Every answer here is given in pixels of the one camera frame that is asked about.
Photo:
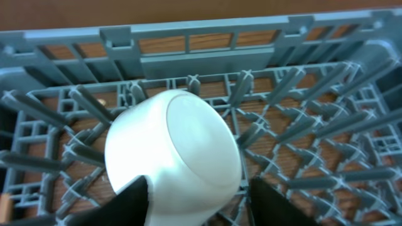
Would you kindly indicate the white bowl with food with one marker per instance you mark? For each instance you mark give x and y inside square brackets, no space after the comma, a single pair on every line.
[185,150]

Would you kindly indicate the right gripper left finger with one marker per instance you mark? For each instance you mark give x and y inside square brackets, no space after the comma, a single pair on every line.
[128,208]

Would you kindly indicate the wooden chopstick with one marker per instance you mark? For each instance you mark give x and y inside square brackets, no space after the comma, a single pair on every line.
[6,207]

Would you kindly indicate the grey dishwasher rack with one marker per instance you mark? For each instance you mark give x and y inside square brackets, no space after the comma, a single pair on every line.
[313,102]

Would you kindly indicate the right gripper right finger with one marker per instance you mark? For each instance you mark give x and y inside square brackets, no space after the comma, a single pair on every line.
[270,208]

